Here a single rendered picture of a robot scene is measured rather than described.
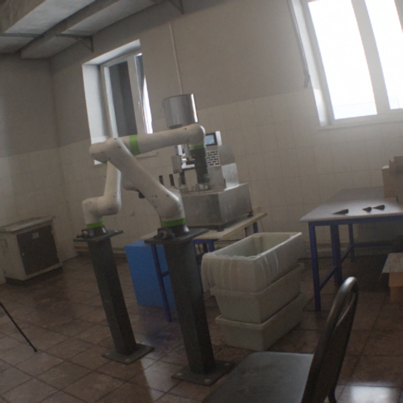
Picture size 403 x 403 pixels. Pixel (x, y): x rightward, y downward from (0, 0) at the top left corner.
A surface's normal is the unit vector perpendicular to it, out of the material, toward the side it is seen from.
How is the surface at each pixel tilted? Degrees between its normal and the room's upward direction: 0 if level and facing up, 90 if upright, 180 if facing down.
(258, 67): 90
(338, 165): 90
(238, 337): 96
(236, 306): 96
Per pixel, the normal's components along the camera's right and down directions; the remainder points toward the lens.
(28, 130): 0.82, -0.07
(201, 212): -0.55, 0.19
